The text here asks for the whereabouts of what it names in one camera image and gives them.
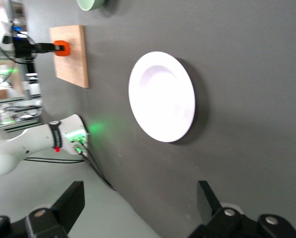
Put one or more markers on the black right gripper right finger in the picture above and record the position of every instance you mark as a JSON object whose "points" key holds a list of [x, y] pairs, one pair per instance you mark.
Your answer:
{"points": [[207, 205]]}

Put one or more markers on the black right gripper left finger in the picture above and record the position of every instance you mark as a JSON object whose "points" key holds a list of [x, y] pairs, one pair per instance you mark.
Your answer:
{"points": [[71, 203]]}

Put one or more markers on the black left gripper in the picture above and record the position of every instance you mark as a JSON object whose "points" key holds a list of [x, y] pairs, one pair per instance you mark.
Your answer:
{"points": [[23, 49]]}

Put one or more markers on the orange fruit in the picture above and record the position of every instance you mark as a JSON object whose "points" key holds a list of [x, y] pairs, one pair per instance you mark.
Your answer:
{"points": [[68, 50]]}

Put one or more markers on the white round plate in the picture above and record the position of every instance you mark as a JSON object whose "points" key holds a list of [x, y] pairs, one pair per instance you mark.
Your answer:
{"points": [[161, 96]]}

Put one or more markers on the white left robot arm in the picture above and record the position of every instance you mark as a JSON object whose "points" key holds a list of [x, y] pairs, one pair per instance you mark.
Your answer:
{"points": [[26, 146]]}

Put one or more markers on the wooden cutting board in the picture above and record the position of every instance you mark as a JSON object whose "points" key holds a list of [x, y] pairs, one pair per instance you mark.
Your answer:
{"points": [[71, 72]]}

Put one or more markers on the pale green bowl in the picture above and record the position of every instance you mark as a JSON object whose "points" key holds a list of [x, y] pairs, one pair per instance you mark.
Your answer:
{"points": [[91, 5]]}

